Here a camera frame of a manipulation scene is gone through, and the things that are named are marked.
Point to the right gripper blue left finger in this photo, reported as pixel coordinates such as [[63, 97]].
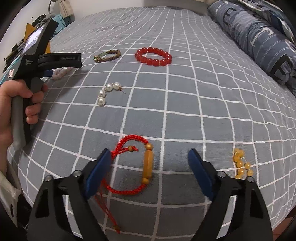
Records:
[[95, 171]]

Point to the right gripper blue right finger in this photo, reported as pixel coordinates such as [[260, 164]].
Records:
[[203, 171]]

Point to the person's left hand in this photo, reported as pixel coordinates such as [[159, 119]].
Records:
[[10, 89]]

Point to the white cardboard box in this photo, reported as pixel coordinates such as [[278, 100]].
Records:
[[27, 66]]

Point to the teal cloth on suitcase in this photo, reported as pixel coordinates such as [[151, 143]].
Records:
[[61, 23]]

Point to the beige tied curtain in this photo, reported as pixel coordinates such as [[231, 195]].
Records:
[[65, 8]]

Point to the blue desk lamp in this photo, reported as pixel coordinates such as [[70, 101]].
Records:
[[53, 7]]

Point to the grey checked bed sheet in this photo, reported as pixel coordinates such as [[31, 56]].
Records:
[[175, 78]]

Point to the blue grey patterned pillow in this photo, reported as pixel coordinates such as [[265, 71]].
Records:
[[265, 43]]

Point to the folded patterned duvet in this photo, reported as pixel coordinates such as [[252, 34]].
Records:
[[273, 14]]

